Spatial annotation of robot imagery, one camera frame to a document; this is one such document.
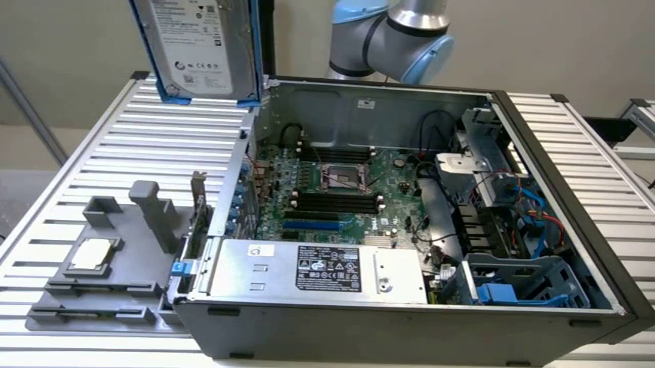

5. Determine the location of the hard disk in blue carrier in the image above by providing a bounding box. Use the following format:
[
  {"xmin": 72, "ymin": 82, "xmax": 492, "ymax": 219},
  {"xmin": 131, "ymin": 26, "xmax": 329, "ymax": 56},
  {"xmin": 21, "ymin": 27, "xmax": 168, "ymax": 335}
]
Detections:
[{"xmin": 127, "ymin": 0, "xmax": 268, "ymax": 107}]

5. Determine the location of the blue plastic disk bay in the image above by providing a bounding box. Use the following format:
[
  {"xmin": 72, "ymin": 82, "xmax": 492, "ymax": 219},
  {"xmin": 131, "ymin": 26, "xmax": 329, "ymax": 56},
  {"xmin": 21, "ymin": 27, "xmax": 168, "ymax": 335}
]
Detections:
[{"xmin": 459, "ymin": 251, "xmax": 596, "ymax": 308}]

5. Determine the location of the CPU socket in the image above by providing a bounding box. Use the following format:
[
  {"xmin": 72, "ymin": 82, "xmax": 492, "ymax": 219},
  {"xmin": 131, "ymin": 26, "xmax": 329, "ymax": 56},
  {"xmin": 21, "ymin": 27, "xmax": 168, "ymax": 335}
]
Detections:
[{"xmin": 319, "ymin": 162, "xmax": 372, "ymax": 193}]

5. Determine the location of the black RAM slot bank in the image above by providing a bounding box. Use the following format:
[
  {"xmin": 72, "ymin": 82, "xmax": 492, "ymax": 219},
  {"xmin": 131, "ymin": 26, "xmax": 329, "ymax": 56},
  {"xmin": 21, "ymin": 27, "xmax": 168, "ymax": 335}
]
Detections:
[
  {"xmin": 295, "ymin": 145, "xmax": 379, "ymax": 165},
  {"xmin": 288, "ymin": 189, "xmax": 385, "ymax": 212}
]

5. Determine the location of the black expansion slot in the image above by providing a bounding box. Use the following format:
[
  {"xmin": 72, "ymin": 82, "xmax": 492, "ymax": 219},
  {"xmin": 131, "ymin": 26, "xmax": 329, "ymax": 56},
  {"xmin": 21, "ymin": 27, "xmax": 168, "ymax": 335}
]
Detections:
[{"xmin": 283, "ymin": 209, "xmax": 343, "ymax": 222}]

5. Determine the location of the blue expansion slot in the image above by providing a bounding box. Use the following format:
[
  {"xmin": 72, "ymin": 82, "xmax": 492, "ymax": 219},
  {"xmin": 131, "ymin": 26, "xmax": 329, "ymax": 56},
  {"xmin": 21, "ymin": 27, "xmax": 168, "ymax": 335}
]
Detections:
[{"xmin": 283, "ymin": 219, "xmax": 343, "ymax": 234}]

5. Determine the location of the green motherboard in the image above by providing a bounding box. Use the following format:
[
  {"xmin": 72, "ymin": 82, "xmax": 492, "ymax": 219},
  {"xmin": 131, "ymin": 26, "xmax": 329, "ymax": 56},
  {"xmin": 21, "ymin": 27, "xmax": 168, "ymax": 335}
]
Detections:
[{"xmin": 248, "ymin": 146, "xmax": 464, "ymax": 278}]

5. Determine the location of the silver chipset heatsink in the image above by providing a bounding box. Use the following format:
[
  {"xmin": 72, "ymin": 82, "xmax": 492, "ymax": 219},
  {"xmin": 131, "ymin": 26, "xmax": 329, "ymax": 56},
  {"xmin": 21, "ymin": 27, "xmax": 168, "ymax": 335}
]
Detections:
[{"xmin": 364, "ymin": 235, "xmax": 399, "ymax": 249}]

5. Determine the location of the silver power supply unit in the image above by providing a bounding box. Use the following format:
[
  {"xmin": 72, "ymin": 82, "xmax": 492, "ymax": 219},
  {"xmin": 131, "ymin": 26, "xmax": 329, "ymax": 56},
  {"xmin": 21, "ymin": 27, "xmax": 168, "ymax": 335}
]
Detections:
[{"xmin": 185, "ymin": 238, "xmax": 428, "ymax": 306}]

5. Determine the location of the graphics card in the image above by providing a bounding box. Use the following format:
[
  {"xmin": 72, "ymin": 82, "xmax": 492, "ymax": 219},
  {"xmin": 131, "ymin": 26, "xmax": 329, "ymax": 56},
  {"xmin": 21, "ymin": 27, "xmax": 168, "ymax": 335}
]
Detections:
[{"xmin": 179, "ymin": 170, "xmax": 212, "ymax": 262}]

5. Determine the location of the metal drive cage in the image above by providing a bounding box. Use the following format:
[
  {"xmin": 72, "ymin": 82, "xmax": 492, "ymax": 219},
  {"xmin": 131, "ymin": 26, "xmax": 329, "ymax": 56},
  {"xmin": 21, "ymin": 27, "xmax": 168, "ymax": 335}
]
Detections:
[{"xmin": 433, "ymin": 107, "xmax": 530, "ymax": 209}]

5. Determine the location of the black open PC case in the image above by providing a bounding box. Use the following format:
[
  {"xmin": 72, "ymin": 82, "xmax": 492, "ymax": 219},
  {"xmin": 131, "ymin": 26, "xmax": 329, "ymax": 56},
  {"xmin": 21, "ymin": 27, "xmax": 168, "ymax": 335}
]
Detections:
[{"xmin": 157, "ymin": 74, "xmax": 640, "ymax": 360}]

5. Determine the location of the grey parts rack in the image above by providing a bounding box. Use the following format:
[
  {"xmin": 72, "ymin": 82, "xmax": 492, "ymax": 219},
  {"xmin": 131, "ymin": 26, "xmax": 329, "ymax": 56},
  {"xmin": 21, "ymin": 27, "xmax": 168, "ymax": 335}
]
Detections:
[{"xmin": 24, "ymin": 180, "xmax": 187, "ymax": 335}]

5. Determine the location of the silver CPU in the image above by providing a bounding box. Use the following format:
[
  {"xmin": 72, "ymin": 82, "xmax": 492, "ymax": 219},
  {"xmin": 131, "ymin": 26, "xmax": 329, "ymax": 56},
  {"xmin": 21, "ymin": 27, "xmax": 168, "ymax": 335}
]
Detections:
[{"xmin": 68, "ymin": 237, "xmax": 121, "ymax": 270}]

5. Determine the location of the black short cable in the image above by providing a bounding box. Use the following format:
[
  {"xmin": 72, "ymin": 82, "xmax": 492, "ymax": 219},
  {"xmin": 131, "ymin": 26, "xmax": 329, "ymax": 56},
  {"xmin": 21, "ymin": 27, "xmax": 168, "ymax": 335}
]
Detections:
[{"xmin": 279, "ymin": 122, "xmax": 307, "ymax": 149}]

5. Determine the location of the black looped cable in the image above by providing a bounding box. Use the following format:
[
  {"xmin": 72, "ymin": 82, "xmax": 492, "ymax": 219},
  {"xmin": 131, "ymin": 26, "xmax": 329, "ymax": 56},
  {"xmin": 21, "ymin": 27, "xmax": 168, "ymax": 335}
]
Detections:
[{"xmin": 415, "ymin": 109, "xmax": 459, "ymax": 162}]

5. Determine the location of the blue SATA wire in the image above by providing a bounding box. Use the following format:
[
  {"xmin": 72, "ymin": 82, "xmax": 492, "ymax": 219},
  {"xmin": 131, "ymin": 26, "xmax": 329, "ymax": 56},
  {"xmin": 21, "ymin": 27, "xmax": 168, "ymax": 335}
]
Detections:
[{"xmin": 503, "ymin": 179, "xmax": 564, "ymax": 261}]

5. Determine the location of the red wire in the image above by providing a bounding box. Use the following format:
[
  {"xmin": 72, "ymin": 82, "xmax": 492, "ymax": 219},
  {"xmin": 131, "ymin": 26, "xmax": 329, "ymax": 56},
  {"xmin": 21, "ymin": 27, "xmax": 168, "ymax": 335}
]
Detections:
[{"xmin": 531, "ymin": 214, "xmax": 568, "ymax": 250}]

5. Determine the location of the grey metal frame leg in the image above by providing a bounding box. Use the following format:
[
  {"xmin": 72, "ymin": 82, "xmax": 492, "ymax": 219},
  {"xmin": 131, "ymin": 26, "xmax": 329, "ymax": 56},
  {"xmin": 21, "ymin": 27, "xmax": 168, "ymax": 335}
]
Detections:
[{"xmin": 0, "ymin": 56, "xmax": 68, "ymax": 166}]

